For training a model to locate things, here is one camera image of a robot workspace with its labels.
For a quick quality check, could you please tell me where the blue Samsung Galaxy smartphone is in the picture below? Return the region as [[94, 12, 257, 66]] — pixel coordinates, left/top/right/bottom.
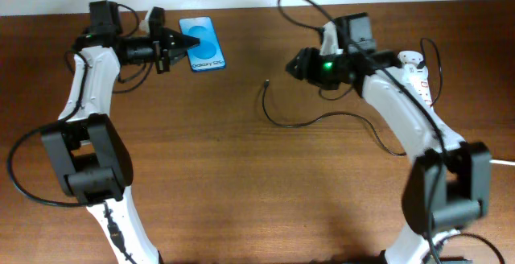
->
[[179, 16, 226, 72]]

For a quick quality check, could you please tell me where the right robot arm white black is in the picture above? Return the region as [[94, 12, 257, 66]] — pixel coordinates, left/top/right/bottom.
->
[[286, 13, 492, 263]]

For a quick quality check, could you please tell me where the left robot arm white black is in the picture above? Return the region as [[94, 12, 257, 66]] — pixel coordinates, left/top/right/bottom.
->
[[41, 0, 200, 263]]

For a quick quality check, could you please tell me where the white power strip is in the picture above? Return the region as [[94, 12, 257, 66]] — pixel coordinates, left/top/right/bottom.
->
[[398, 51, 433, 106]]

